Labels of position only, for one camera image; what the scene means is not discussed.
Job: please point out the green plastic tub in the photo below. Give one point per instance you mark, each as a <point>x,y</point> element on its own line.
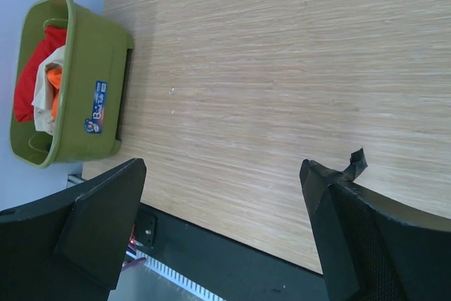
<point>95,63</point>

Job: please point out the beige t shirt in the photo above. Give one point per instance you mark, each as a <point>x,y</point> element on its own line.
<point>44,95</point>

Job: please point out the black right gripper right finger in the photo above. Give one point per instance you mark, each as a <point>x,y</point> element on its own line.
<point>370,246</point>

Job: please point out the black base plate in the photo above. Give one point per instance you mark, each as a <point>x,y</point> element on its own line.
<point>226,267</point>

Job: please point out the white slotted cable duct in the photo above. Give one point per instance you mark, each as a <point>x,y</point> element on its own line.
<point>145,278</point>

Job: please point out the red t shirt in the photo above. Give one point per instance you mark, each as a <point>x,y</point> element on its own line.
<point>54,38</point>

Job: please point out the orange t shirt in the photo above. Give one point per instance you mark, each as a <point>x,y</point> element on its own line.
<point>54,76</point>

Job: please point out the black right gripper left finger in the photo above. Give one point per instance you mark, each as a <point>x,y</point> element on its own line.
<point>71,245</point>

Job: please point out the aluminium frame rail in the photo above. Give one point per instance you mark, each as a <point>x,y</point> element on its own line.
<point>73,180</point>

